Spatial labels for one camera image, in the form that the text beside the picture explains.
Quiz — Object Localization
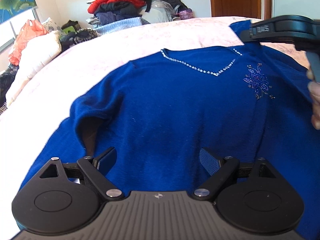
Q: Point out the blue knit sweater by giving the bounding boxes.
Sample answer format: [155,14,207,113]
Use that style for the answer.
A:
[20,19,320,240]

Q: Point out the dark clothes pile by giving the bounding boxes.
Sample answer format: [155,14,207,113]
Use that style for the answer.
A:
[86,0,154,27]

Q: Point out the right hand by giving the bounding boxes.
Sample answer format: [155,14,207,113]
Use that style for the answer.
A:
[306,70,320,130]

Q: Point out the pink floral bed sheet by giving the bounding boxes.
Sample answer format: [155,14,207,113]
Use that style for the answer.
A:
[0,16,311,240]

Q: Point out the purple plastic bag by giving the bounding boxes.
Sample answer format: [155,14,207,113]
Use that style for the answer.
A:
[178,8,194,20]

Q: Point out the black bag on pile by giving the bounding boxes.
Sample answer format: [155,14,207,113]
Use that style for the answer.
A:
[161,0,188,12]

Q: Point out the white quilt bundle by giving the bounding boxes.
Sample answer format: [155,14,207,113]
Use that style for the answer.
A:
[5,30,62,106]

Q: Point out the green black bag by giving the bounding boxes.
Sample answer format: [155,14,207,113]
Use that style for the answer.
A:
[61,20,81,34]

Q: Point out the orange plastic bag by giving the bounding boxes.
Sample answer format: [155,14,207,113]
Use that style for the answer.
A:
[9,20,49,66]

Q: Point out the light blue blanket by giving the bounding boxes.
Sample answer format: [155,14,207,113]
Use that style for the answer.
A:
[94,17,150,35]

